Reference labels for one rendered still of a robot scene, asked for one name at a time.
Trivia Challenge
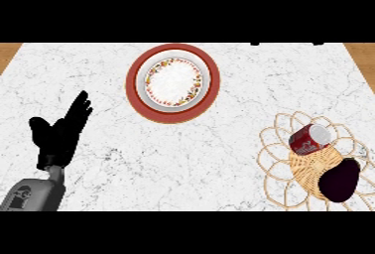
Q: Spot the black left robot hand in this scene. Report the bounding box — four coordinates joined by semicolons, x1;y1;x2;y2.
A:
28;89;95;172

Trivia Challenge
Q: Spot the white plate with red rim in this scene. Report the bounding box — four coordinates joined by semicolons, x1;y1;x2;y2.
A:
124;43;222;125

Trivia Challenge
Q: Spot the woven wicker placemat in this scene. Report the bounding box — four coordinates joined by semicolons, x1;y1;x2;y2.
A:
257;111;375;212

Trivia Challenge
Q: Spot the dark purple eggplant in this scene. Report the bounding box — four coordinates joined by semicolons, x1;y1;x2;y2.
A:
318;157;362;203

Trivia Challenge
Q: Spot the red soda can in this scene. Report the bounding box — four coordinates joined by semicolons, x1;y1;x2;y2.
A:
287;123;334;157

